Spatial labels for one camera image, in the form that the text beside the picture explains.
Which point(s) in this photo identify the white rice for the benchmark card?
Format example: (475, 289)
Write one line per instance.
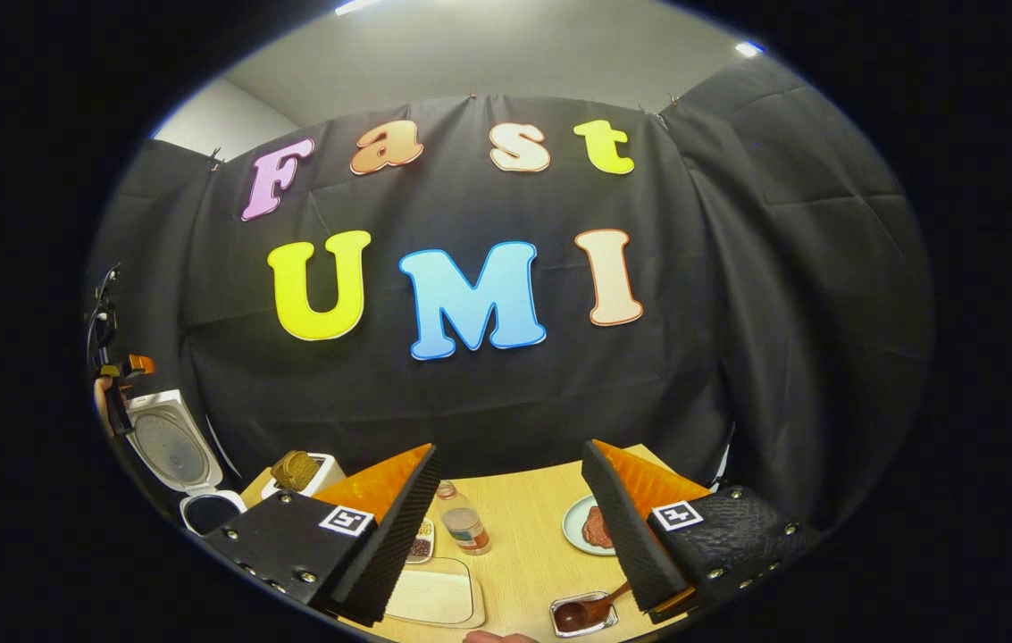
(432, 597)

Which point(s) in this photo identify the ceiling light panel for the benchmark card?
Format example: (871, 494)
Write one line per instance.
(355, 6)

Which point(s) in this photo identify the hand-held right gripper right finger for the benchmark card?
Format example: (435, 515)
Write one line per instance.
(626, 536)

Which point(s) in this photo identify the small metal tray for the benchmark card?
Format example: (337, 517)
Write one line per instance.
(606, 616)

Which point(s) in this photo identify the black backdrop cloth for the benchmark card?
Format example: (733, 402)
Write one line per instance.
(738, 313)

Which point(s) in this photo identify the wooden utensils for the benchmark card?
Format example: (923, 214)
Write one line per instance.
(296, 471)

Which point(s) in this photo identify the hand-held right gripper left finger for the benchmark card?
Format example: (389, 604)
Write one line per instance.
(389, 545)

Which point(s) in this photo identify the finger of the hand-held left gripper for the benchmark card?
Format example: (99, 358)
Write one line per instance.
(141, 364)

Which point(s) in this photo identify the dark wooden spoon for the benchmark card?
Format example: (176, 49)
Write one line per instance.
(575, 614)

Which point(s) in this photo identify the white chopstick holder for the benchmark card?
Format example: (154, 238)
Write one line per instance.
(327, 469)

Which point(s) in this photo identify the pale green plate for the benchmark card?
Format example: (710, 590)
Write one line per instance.
(573, 527)

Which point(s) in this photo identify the red meat slice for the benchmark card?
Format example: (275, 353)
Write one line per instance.
(597, 529)

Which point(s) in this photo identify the white rice cooker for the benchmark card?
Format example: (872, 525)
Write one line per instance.
(171, 442)

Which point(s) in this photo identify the clear plastic bottle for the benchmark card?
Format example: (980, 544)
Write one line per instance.
(465, 527)

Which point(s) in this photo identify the divided dish of grains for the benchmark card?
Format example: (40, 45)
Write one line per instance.
(422, 543)

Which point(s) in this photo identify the clear rice container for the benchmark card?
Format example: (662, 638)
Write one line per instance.
(434, 597)

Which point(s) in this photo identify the small ceiling light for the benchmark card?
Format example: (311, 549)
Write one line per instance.
(748, 48)

